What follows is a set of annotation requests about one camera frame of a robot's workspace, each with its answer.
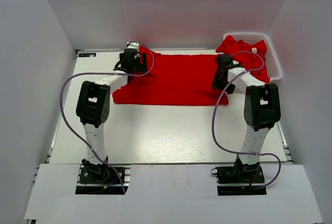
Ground red t shirt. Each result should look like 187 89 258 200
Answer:
113 47 229 106

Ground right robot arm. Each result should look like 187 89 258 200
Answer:
212 54 281 182

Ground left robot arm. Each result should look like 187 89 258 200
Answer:
76 43 148 182

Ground red t shirts pile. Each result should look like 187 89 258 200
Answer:
215 35 267 70

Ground blue table label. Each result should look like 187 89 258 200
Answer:
78 53 96 58

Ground white plastic basket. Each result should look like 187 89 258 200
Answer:
223 32 283 81

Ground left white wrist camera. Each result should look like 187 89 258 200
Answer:
127 41 140 50

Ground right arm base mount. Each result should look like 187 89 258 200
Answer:
211 166 267 196

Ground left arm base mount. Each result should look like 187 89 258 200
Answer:
75 165 130 195

